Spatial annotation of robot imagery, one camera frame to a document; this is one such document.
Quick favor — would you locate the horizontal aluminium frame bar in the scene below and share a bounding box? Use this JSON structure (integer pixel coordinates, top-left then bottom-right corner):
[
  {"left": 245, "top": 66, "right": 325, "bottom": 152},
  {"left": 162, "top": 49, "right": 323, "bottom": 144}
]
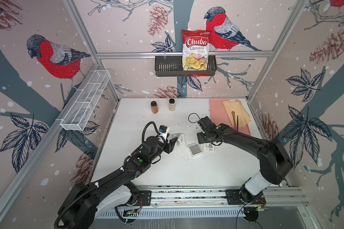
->
[{"left": 96, "top": 51, "right": 275, "bottom": 60}]

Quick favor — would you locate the middle white jewelry box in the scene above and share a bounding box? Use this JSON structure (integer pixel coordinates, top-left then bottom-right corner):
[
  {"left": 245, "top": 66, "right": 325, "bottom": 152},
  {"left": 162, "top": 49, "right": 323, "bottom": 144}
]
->
[{"left": 172, "top": 133, "right": 186, "bottom": 146}]

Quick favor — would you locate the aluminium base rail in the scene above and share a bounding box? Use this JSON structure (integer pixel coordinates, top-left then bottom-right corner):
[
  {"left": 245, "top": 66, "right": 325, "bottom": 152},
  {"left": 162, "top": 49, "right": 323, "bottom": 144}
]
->
[{"left": 137, "top": 185, "right": 309, "bottom": 208}]

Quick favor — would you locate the thin chain necklace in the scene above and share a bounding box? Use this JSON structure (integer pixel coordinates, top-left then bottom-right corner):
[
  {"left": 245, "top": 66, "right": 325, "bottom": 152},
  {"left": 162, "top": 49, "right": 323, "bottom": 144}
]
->
[{"left": 177, "top": 113, "right": 202, "bottom": 129}]

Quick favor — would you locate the black wire wall basket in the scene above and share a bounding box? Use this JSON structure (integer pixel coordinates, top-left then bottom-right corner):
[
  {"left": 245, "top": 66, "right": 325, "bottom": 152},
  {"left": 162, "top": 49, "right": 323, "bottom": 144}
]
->
[{"left": 154, "top": 55, "right": 217, "bottom": 77}]

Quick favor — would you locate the pink plastic tray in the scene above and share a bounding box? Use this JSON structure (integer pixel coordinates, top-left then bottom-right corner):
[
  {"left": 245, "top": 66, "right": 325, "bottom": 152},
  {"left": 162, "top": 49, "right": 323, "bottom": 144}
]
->
[{"left": 209, "top": 99, "right": 251, "bottom": 135}]

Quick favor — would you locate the white lift-off box lid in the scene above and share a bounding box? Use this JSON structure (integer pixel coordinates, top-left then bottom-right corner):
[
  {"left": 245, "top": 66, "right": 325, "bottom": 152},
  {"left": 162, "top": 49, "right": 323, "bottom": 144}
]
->
[{"left": 203, "top": 143, "right": 215, "bottom": 151}]

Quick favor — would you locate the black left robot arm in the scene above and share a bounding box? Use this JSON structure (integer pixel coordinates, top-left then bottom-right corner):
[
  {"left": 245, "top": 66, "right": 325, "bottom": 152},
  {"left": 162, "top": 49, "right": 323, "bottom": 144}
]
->
[{"left": 54, "top": 121, "right": 178, "bottom": 229}]

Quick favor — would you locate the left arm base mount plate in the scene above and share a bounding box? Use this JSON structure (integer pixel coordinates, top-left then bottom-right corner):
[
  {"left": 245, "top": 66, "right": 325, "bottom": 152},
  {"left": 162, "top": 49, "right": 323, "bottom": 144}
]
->
[{"left": 123, "top": 190, "right": 152, "bottom": 207}]

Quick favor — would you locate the iridescent purple spoon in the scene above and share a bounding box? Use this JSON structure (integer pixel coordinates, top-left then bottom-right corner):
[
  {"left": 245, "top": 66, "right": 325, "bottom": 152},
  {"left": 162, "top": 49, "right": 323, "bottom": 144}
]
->
[{"left": 231, "top": 111, "right": 238, "bottom": 130}]

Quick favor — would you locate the orange spice jar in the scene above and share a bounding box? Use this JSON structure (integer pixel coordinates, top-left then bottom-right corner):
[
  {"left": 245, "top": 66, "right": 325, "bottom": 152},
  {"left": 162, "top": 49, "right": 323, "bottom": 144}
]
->
[{"left": 151, "top": 101, "right": 159, "bottom": 114}]

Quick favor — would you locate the beige folded cloth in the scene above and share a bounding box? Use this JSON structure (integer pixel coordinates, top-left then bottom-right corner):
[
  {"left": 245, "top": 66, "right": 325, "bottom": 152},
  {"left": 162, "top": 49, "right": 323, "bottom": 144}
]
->
[{"left": 222, "top": 99, "right": 251, "bottom": 128}]

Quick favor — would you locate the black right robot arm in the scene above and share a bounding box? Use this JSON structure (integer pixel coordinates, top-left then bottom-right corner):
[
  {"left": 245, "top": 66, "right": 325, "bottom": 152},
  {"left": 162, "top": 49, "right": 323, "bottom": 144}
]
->
[{"left": 197, "top": 116, "right": 293, "bottom": 203}]

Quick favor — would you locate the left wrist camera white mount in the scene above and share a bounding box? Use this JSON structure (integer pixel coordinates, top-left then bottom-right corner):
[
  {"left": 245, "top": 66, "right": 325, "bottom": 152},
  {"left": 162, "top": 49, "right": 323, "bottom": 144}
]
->
[{"left": 159, "top": 125, "right": 170, "bottom": 141}]

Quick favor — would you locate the Chuba cassava chips bag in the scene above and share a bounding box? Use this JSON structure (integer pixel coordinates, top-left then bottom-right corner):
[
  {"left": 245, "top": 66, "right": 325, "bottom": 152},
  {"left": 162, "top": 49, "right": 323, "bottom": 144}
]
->
[{"left": 182, "top": 30, "right": 211, "bottom": 71}]

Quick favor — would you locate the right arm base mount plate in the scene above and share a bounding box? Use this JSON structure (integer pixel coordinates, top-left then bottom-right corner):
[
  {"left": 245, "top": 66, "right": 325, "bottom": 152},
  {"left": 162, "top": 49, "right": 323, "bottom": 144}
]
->
[{"left": 225, "top": 189, "right": 266, "bottom": 205}]

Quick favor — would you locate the pale spice jar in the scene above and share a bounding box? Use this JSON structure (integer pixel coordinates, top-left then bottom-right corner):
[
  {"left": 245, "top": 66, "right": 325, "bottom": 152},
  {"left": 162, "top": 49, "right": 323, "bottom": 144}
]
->
[{"left": 169, "top": 98, "right": 175, "bottom": 111}]

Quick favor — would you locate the white jewelry box base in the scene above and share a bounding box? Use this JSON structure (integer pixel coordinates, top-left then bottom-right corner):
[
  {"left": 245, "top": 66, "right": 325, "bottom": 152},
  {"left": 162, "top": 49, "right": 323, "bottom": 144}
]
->
[{"left": 187, "top": 143, "right": 203, "bottom": 156}]

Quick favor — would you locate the white wire mesh shelf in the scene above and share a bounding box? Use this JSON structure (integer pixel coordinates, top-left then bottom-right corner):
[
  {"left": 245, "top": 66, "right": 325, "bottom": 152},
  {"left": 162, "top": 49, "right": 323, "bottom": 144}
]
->
[{"left": 60, "top": 70, "right": 110, "bottom": 131}]

